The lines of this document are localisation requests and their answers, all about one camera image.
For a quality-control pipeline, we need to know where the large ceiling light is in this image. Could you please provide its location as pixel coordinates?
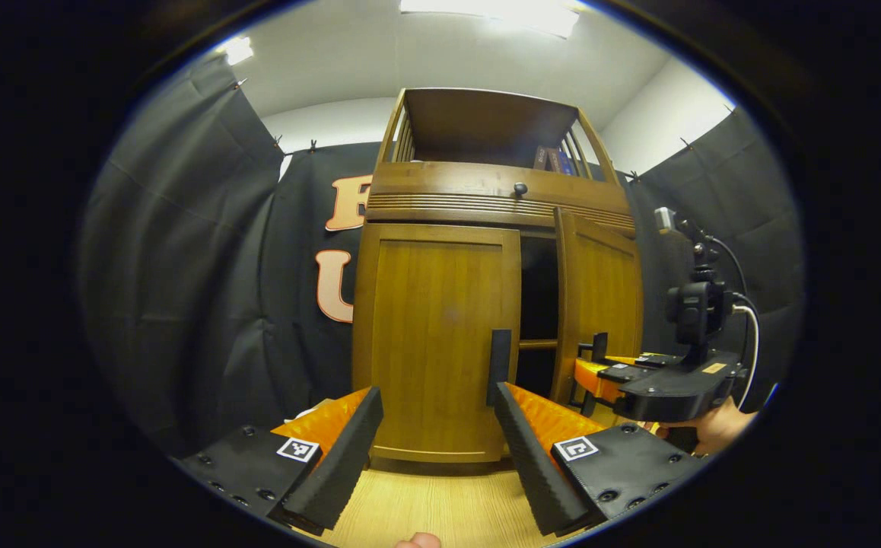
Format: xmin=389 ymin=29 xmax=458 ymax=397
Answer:
xmin=399 ymin=0 xmax=580 ymax=39

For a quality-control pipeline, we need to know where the black backdrop cloth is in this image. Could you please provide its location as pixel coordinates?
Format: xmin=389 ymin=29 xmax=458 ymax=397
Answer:
xmin=79 ymin=53 xmax=805 ymax=457

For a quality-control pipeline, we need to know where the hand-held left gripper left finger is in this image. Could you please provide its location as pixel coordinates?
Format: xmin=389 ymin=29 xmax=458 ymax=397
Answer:
xmin=174 ymin=386 xmax=385 ymax=537

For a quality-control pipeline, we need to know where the white cable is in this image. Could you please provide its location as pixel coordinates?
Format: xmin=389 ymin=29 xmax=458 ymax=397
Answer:
xmin=731 ymin=304 xmax=761 ymax=412

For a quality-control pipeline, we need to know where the black cable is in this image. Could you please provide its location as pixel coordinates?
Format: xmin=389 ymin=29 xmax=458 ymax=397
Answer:
xmin=711 ymin=236 xmax=752 ymax=299

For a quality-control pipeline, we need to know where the wooden cabinet drawer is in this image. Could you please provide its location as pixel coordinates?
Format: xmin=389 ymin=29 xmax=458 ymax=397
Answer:
xmin=368 ymin=161 xmax=635 ymax=229

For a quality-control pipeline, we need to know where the small ceiling light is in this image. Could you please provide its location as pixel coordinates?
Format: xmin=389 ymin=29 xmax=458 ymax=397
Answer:
xmin=220 ymin=37 xmax=255 ymax=66

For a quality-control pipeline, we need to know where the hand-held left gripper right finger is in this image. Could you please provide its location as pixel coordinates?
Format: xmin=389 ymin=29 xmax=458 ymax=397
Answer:
xmin=492 ymin=381 xmax=708 ymax=537

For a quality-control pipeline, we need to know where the black door handle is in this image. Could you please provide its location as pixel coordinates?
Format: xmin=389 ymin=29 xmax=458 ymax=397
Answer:
xmin=486 ymin=329 xmax=513 ymax=408
xmin=577 ymin=332 xmax=610 ymax=418

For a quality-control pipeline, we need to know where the wooden double-door shoe cabinet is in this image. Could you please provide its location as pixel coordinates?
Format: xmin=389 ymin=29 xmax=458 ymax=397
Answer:
xmin=351 ymin=87 xmax=645 ymax=465

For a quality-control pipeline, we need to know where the wooden shoe cabinet door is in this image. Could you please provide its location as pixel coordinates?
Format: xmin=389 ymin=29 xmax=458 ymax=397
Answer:
xmin=351 ymin=222 xmax=522 ymax=464
xmin=549 ymin=207 xmax=645 ymax=427

